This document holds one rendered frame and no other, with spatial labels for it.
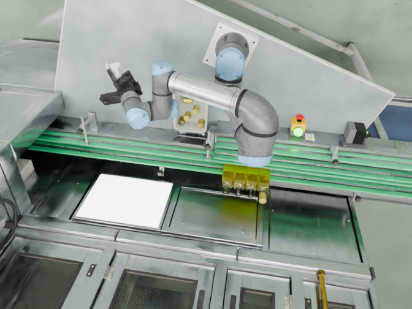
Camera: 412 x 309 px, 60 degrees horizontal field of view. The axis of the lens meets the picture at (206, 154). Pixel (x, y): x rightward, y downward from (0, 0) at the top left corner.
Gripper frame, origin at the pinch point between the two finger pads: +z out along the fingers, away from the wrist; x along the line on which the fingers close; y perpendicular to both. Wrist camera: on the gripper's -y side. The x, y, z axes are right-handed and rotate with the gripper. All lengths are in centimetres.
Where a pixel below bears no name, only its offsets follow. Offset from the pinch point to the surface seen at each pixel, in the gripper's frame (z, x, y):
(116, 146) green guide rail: 5.8, -39.7, -24.2
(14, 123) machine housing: 18, -4, -55
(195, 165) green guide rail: -14, -62, 5
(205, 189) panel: -26, -69, 3
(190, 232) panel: -50, -58, -10
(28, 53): 103, -16, -53
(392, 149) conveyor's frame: -54, -83, 93
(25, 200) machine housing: -5, -28, -72
